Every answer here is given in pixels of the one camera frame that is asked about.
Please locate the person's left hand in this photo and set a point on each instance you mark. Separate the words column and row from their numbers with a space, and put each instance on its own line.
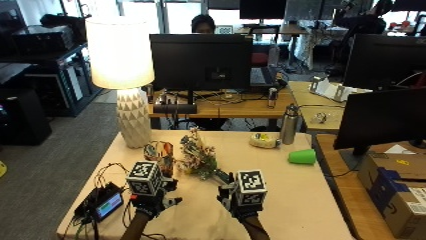
column 151, row 203

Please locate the person's right hand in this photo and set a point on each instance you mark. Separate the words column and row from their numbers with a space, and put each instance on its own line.
column 233, row 200

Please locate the colourful flower bouquet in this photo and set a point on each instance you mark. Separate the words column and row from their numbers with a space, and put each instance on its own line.
column 199, row 156

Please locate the right glove marker cube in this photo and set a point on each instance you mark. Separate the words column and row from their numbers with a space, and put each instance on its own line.
column 252, row 188

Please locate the glove marker cube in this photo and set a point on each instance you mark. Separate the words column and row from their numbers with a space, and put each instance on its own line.
column 252, row 188
column 144, row 177

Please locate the left glove marker cube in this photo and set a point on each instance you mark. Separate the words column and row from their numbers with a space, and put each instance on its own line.
column 144, row 177

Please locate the colourful glass vase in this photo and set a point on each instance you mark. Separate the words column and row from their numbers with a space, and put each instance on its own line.
column 159, row 154

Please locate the black device with screen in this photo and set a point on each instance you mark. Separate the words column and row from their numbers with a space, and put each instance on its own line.
column 103, row 202

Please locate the green plastic cup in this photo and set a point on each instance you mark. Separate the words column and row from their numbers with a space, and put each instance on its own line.
column 303, row 156

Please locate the steel water bottle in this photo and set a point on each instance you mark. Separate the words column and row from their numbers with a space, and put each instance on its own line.
column 289, row 125

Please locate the wooden office desk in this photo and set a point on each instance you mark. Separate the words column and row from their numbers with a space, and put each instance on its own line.
column 248, row 107

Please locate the dark wooden side table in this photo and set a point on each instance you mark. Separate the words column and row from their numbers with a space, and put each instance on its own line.
column 340, row 186

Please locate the black speaker bar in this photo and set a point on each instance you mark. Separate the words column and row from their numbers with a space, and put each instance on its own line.
column 175, row 108

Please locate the silver drink can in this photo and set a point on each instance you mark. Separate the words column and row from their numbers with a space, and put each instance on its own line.
column 272, row 96

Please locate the small clear wrapped object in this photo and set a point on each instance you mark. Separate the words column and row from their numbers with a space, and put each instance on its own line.
column 320, row 117

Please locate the light wooden desk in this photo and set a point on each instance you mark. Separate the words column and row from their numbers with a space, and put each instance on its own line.
column 313, row 106

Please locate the open laptop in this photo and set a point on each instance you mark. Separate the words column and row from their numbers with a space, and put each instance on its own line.
column 264, row 76

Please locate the white desk holder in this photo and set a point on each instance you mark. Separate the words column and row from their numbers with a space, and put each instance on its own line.
column 331, row 88

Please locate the black computer monitor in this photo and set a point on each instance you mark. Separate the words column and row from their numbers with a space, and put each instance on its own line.
column 382, row 118
column 384, row 60
column 200, row 61

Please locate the brown cardboard box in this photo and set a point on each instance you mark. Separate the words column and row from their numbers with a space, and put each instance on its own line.
column 397, row 193

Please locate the black computer tower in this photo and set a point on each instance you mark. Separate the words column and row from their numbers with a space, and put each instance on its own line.
column 24, row 116

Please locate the black shelf unit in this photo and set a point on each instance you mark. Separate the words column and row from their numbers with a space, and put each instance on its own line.
column 58, row 76

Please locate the white table lamp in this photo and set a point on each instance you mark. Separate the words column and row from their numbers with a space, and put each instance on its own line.
column 120, row 53

